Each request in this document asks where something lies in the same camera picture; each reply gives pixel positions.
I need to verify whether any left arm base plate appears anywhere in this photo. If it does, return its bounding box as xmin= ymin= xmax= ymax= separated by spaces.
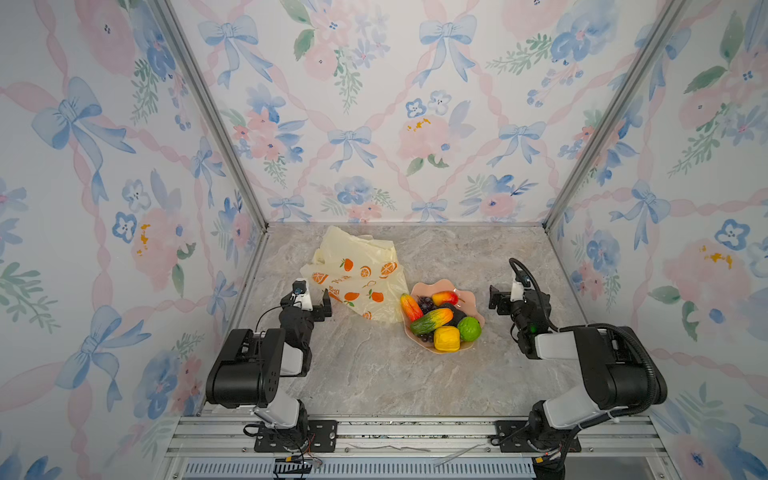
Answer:
xmin=243 ymin=420 xmax=338 ymax=454

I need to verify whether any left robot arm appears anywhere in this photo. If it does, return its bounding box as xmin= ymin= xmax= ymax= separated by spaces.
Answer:
xmin=205 ymin=278 xmax=332 ymax=431

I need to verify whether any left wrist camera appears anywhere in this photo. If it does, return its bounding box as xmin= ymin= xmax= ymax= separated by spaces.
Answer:
xmin=291 ymin=280 xmax=313 ymax=311

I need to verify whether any right aluminium corner post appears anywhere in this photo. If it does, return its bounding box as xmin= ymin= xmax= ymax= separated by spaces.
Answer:
xmin=542 ymin=0 xmax=691 ymax=232

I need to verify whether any dark purple grape bunch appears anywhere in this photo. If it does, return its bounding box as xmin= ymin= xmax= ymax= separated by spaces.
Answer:
xmin=416 ymin=296 xmax=437 ymax=315

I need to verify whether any black avocado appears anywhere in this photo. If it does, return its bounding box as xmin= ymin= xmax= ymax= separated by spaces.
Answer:
xmin=444 ymin=304 xmax=466 ymax=327

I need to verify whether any left aluminium corner post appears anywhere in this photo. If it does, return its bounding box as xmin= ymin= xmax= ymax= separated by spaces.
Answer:
xmin=146 ymin=0 xmax=268 ymax=232

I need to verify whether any aluminium corner post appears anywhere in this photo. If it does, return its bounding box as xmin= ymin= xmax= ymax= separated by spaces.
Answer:
xmin=542 ymin=0 xmax=691 ymax=232
xmin=146 ymin=0 xmax=268 ymax=232

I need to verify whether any yellow bell pepper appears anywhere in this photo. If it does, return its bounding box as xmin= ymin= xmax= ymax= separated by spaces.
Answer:
xmin=433 ymin=326 xmax=461 ymax=353

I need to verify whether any cream plastic bag orange print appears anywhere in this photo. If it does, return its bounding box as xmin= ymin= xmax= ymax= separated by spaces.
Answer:
xmin=300 ymin=226 xmax=408 ymax=323

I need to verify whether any black corrugated cable conduit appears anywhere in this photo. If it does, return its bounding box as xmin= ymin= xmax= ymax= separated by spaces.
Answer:
xmin=508 ymin=257 xmax=668 ymax=418

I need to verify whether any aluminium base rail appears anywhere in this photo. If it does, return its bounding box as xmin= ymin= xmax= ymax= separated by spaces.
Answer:
xmin=155 ymin=415 xmax=680 ymax=479

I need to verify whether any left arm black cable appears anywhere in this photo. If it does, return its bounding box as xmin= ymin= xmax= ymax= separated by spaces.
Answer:
xmin=254 ymin=304 xmax=284 ymax=334

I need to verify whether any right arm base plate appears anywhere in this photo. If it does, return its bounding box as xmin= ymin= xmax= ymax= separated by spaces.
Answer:
xmin=490 ymin=420 xmax=569 ymax=454

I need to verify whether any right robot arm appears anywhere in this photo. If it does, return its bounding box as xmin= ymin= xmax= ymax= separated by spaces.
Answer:
xmin=489 ymin=283 xmax=667 ymax=456

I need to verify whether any green orange mango fruit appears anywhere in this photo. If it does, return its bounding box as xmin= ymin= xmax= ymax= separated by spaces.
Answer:
xmin=409 ymin=308 xmax=452 ymax=336

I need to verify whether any orange red mango fruit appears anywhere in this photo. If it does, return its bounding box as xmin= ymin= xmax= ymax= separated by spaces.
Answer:
xmin=400 ymin=294 xmax=424 ymax=322

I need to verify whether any green lime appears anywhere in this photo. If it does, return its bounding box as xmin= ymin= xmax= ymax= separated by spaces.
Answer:
xmin=457 ymin=317 xmax=482 ymax=342

